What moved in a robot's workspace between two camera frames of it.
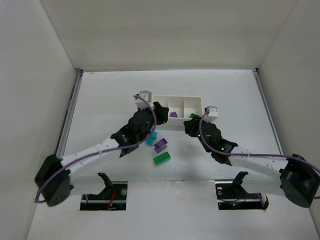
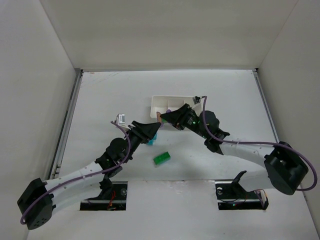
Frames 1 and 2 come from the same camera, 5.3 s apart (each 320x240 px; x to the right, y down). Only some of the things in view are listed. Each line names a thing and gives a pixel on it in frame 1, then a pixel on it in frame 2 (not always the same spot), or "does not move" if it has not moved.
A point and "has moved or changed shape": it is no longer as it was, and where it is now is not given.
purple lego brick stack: (160, 146) has moved or changed shape
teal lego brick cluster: (149, 141) does not move
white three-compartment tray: (180, 108) does not move
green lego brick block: (162, 158) does not move
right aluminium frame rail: (259, 81) does not move
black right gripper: (191, 125) to (183, 116)
